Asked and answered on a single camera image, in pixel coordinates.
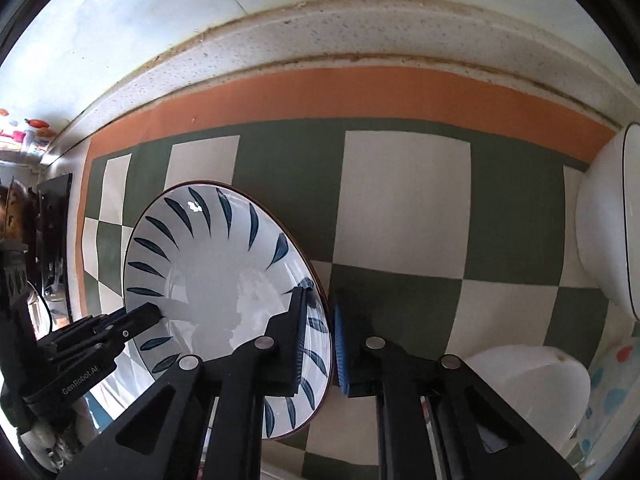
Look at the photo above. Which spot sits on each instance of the plain white bowl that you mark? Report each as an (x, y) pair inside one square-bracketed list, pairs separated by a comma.
[(530, 385)]

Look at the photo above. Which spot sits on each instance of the colourful dotted bowl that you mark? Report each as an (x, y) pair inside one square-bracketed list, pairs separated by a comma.
[(615, 395)]

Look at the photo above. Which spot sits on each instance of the white bowl with black rim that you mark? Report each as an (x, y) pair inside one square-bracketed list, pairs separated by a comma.
[(600, 220)]

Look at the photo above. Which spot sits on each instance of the colourful wall stickers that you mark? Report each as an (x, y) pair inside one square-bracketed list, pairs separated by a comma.
[(25, 132)]

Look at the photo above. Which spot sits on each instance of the black stove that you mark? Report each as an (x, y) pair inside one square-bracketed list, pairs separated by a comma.
[(54, 230)]

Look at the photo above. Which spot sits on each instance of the green and white checkered mat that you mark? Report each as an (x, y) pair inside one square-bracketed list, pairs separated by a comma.
[(405, 200)]

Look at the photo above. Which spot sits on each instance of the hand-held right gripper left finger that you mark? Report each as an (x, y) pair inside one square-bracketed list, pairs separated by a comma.
[(299, 325)]

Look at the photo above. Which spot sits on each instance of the blue leaf patterned plate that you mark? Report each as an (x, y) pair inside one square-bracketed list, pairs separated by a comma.
[(215, 260)]

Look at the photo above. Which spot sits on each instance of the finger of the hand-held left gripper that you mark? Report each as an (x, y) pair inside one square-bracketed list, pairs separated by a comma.
[(142, 316)]

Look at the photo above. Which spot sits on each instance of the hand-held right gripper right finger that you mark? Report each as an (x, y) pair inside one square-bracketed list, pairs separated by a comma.
[(341, 345)]

